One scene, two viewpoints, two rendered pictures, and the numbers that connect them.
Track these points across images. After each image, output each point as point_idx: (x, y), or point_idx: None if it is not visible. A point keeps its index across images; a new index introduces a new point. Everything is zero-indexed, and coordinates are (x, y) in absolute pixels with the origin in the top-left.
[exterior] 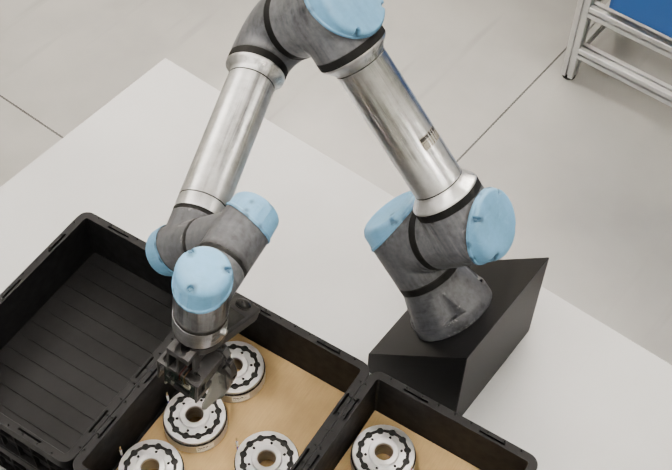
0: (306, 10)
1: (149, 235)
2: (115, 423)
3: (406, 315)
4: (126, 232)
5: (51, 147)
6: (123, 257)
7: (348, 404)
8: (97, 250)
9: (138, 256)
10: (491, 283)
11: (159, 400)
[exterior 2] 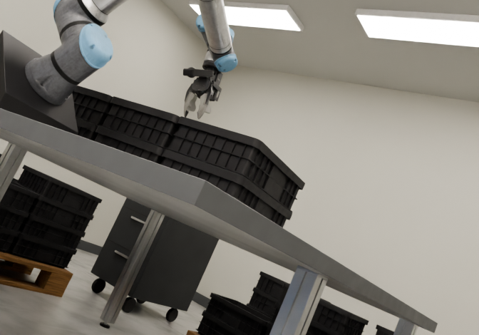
0: None
1: (237, 60)
2: None
3: (50, 114)
4: (232, 131)
5: (304, 241)
6: (227, 154)
7: None
8: (241, 169)
9: (220, 140)
10: (23, 62)
11: None
